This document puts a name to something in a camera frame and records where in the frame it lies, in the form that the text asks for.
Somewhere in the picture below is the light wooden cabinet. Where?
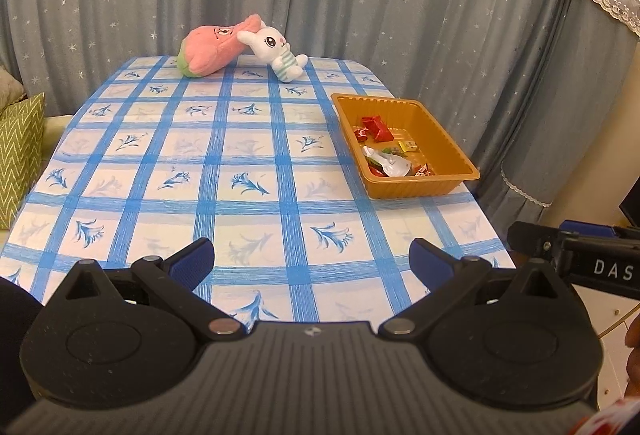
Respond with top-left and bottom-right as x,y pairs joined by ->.
590,287 -> 640,416

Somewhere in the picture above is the green zigzag cushion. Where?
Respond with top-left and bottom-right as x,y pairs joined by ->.
0,93 -> 47,230

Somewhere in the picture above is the large red snack packet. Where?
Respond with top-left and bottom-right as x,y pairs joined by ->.
361,116 -> 393,140

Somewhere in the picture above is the blue checked tablecloth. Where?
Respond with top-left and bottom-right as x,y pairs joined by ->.
0,56 -> 516,323

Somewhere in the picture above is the person's right hand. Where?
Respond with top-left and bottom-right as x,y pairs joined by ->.
624,315 -> 640,396

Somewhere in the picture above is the red and white clothing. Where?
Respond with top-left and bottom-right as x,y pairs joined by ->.
575,395 -> 640,435

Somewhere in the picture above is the brown plastic tray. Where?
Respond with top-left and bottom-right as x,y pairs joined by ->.
331,93 -> 481,200

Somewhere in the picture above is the white bunny plush toy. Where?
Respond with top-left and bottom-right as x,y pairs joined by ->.
236,24 -> 309,83

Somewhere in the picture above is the pink plush toy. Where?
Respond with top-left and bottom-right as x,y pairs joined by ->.
176,13 -> 266,78

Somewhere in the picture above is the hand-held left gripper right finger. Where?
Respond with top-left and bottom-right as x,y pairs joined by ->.
377,237 -> 576,342

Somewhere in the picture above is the dark object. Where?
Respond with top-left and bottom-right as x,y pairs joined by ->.
619,200 -> 640,228

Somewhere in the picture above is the beige pillow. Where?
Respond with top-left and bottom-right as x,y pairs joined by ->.
0,67 -> 26,108

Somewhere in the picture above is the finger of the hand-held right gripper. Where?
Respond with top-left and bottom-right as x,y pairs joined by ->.
507,221 -> 566,261
560,220 -> 617,236

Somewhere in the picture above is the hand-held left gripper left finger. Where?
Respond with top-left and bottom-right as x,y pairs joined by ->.
47,237 -> 247,342

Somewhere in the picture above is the white snack pouch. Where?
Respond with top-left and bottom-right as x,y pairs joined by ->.
362,146 -> 413,176

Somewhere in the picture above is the grey lace-trimmed cloth cover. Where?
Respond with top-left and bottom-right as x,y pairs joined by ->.
500,0 -> 640,227

